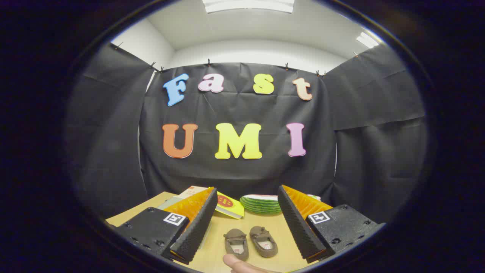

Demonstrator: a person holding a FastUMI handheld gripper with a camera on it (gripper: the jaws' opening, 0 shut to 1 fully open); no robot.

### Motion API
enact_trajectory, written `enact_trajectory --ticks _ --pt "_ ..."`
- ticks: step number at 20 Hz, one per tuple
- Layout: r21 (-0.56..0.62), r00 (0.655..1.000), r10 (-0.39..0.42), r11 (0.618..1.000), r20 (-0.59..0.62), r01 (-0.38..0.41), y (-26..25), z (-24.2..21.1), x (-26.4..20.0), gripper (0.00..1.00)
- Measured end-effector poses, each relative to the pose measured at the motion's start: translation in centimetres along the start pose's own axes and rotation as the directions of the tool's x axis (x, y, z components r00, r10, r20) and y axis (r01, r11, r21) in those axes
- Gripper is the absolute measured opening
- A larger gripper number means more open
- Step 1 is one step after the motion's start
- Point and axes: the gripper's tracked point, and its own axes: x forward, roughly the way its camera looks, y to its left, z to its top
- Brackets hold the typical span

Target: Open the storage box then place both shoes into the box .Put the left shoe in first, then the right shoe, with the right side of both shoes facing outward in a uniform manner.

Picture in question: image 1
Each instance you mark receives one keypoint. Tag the brown fuzzy shoe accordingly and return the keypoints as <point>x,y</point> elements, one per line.
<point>261,235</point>
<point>235,240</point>

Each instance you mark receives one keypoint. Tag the pale green storage box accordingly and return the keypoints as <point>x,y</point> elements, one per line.
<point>168,203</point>

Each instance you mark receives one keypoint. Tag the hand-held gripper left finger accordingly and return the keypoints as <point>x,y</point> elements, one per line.
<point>197,231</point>

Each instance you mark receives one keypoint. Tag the small ceiling light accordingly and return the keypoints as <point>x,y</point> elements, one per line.
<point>366,40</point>

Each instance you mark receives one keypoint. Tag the yellow book with red circle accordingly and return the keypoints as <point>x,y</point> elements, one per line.
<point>231,206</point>

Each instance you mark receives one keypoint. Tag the watermelon slice plush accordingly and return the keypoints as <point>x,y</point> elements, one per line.
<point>261,205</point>

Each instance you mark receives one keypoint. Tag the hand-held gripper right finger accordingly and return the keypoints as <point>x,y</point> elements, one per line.
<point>299,227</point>

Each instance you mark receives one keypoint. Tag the black backdrop cloth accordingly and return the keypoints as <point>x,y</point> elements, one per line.
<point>235,174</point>

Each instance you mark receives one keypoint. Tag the beige book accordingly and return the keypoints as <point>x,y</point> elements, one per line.
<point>191,191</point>

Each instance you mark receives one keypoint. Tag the long ceiling light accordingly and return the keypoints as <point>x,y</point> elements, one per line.
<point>248,5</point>

